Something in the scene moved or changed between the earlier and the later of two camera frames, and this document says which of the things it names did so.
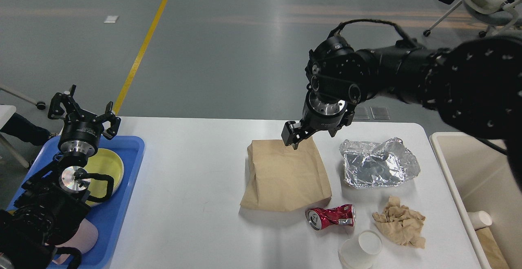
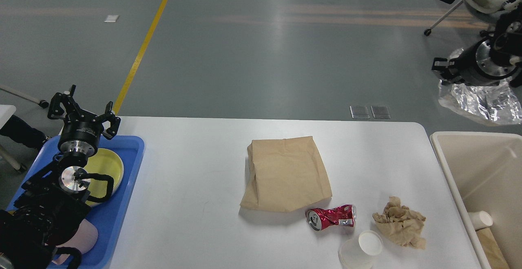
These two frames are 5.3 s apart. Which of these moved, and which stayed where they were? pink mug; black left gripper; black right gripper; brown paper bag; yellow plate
Moved: black right gripper
Stayed: brown paper bag; black left gripper; yellow plate; pink mug
